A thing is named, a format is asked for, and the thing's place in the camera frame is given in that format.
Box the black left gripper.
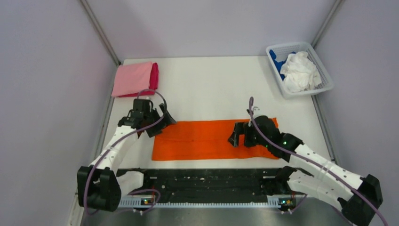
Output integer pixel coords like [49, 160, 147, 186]
[144, 104, 176, 137]

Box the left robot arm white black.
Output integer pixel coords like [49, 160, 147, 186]
[77, 98, 176, 212]

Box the pink folded t shirt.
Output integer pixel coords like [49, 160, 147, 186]
[111, 62, 153, 97]

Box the white plastic basket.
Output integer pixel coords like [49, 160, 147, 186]
[266, 42, 334, 99]

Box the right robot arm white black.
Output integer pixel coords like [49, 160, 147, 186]
[228, 115, 383, 226]

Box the crimson folded t shirt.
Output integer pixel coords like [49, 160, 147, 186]
[119, 63, 159, 97]

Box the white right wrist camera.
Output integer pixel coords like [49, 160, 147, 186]
[247, 106, 263, 119]

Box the white slotted cable duct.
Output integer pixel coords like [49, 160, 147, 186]
[118, 196, 296, 209]

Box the orange t shirt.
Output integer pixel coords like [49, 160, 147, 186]
[152, 119, 276, 161]

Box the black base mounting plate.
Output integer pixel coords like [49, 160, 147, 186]
[118, 167, 308, 204]

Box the white crumpled t shirt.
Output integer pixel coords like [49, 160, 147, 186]
[279, 51, 322, 92]

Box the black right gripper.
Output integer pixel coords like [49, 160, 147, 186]
[228, 122, 270, 148]

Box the blue t shirt in basket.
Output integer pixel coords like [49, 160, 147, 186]
[268, 49, 287, 81]

